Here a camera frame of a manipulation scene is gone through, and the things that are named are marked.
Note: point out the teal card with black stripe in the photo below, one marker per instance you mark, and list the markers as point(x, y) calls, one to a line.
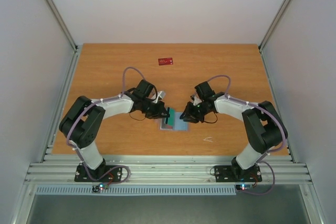
point(170, 120)

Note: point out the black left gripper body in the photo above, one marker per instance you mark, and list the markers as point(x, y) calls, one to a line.
point(150, 110)

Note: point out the right aluminium frame post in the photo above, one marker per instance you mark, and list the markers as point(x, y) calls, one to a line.
point(273, 25)

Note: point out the aluminium frame post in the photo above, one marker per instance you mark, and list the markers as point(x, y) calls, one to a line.
point(52, 6)
point(273, 25)

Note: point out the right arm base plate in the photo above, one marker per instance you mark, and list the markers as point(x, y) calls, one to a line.
point(233, 173)

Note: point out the controller circuit board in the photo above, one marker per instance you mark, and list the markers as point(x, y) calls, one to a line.
point(244, 187)
point(100, 187)

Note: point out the pink leather card holder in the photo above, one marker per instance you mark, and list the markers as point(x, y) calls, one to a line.
point(179, 125)

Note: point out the right controller circuit board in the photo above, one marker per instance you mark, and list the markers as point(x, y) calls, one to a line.
point(244, 187)

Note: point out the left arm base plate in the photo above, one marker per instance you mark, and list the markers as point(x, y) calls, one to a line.
point(102, 174)

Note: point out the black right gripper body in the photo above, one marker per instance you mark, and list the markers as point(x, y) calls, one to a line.
point(190, 112)

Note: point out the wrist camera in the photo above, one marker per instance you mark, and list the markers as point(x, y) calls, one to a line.
point(160, 96)
point(196, 100)

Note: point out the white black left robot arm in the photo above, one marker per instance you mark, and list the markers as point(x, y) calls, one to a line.
point(82, 122)

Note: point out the aluminium front rail frame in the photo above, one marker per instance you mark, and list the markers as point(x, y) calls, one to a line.
point(167, 170)

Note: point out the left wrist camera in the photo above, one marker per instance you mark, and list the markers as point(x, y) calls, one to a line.
point(160, 96)

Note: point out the left aluminium frame post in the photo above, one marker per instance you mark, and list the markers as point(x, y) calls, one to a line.
point(52, 6)

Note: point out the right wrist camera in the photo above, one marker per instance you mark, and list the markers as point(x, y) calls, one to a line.
point(196, 100)

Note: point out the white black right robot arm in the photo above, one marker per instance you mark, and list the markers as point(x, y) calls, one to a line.
point(264, 129)

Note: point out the grey slotted cable duct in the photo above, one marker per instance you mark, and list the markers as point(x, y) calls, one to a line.
point(138, 190)

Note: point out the left controller circuit board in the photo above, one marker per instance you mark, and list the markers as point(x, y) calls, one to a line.
point(100, 187)

